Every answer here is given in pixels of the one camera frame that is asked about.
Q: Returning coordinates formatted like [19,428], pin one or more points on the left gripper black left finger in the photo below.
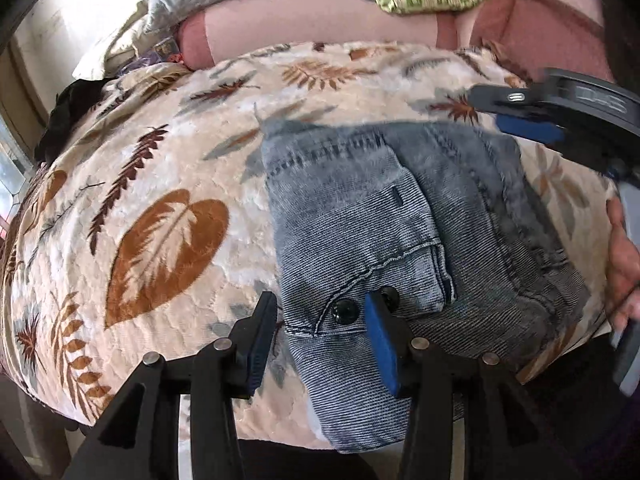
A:
[136,437]

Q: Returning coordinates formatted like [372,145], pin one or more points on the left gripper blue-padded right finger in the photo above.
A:
[505,435]

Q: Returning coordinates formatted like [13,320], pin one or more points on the blue denim pants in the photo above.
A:
[440,212]

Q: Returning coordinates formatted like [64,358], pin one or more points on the person's right hand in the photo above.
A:
[622,271]

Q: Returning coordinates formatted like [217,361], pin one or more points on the pink and maroon sofa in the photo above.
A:
[532,34]

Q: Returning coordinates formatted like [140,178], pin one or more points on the leaf-patterned quilted blanket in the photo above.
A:
[152,231]

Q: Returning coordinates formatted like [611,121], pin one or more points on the stained glass window door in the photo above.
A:
[23,119]

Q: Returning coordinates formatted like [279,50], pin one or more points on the black garment on sofa edge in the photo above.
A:
[70,106]

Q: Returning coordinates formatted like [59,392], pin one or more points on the white patterned pillow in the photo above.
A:
[120,46]

